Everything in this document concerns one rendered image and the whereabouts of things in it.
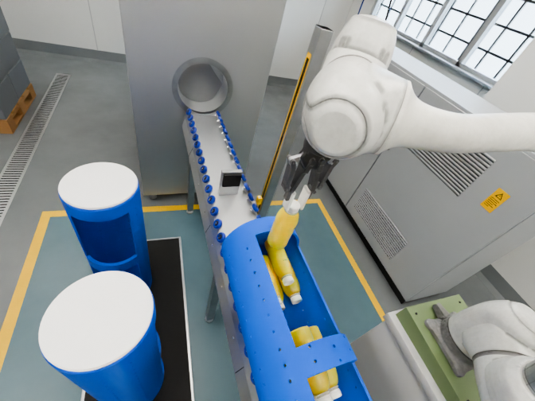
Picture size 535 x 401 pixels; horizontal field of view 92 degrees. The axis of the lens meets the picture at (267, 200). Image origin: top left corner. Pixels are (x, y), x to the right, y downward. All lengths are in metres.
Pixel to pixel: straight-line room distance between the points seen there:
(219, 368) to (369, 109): 1.79
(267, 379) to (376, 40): 0.74
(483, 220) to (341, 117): 1.84
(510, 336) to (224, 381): 1.44
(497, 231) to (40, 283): 2.88
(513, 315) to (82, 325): 1.21
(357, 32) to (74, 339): 0.95
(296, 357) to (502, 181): 1.65
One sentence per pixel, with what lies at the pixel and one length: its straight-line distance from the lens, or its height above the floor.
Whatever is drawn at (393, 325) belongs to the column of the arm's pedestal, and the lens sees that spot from 1.20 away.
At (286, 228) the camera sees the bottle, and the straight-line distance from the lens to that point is 0.74.
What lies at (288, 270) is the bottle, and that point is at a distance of 0.93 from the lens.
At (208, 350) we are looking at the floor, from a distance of 1.95.
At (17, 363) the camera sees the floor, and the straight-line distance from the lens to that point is 2.12.
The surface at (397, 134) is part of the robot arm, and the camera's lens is 0.38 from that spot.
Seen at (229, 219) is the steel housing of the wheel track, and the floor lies 0.93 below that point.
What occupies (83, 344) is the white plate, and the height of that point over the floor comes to 1.04.
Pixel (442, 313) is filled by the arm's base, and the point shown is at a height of 1.09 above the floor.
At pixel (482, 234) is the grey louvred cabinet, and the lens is 2.11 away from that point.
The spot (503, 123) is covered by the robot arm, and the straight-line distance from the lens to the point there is 0.49.
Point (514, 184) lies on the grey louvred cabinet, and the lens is 2.02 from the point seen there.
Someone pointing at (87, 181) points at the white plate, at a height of 1.04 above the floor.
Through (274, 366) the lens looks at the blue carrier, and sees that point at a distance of 0.74.
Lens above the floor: 1.88
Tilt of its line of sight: 43 degrees down
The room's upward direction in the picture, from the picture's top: 19 degrees clockwise
